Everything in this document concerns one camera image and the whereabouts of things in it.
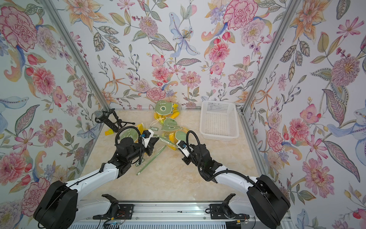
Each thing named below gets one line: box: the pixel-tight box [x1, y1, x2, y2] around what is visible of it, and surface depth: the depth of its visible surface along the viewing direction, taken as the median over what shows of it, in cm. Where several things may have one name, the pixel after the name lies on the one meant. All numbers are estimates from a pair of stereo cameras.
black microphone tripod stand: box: [94, 108, 136, 133], surface depth 97 cm
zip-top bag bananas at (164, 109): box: [153, 100, 182, 121], surface depth 115 cm
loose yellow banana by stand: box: [104, 128, 115, 136], surface depth 108 cm
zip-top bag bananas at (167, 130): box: [149, 116, 190, 151], surface depth 98 cm
